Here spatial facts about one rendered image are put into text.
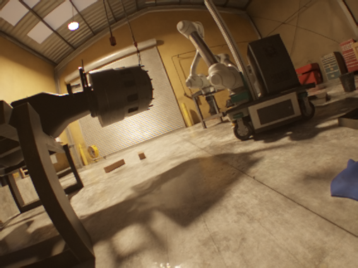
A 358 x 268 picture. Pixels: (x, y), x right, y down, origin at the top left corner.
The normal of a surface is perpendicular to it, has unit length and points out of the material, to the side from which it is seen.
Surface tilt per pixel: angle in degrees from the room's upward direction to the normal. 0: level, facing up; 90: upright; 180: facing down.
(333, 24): 90
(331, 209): 0
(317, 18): 90
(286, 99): 90
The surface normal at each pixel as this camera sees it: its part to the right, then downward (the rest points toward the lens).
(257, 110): -0.38, 0.21
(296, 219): -0.34, -0.94
